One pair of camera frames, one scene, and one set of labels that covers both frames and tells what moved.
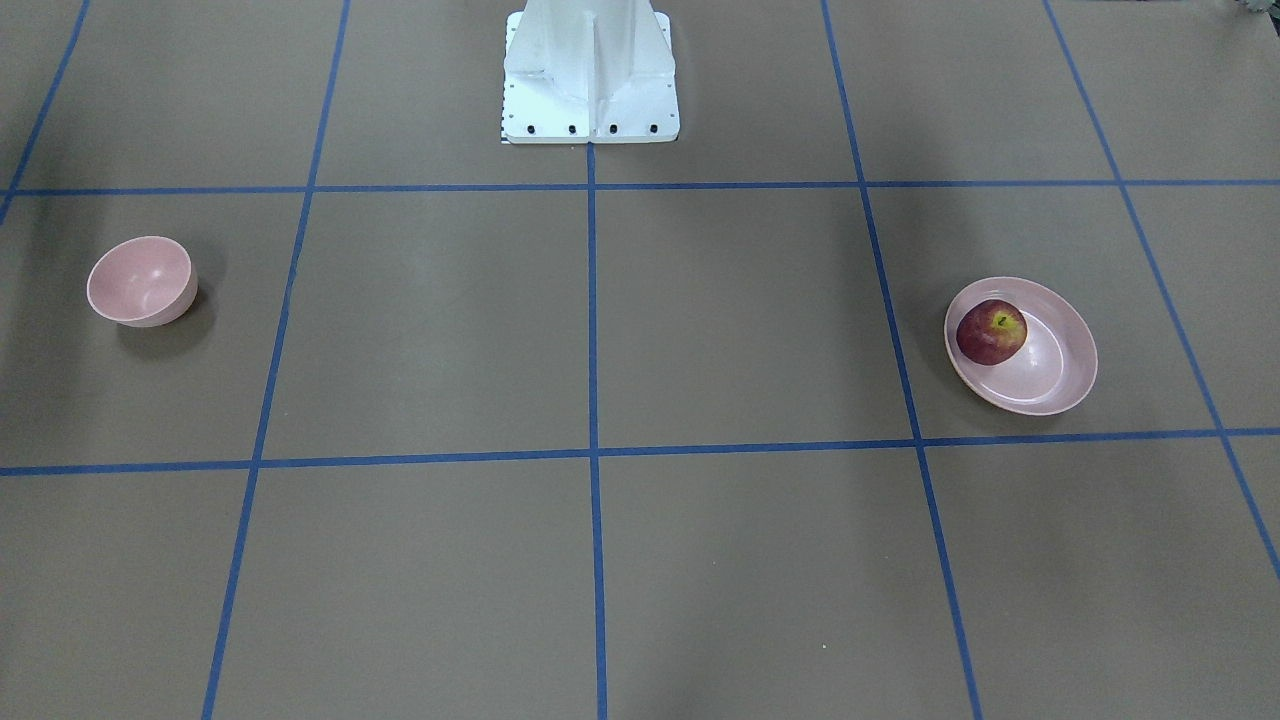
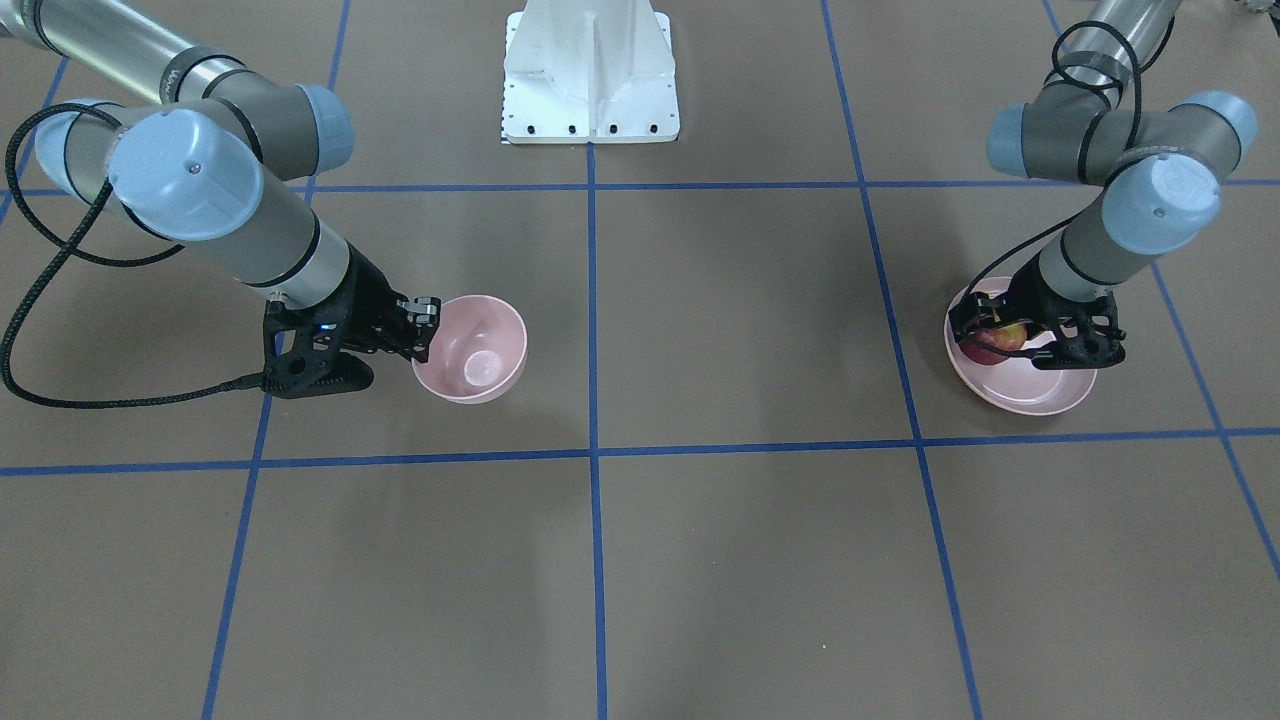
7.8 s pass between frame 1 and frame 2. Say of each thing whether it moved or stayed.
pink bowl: moved
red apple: stayed
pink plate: stayed
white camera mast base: stayed
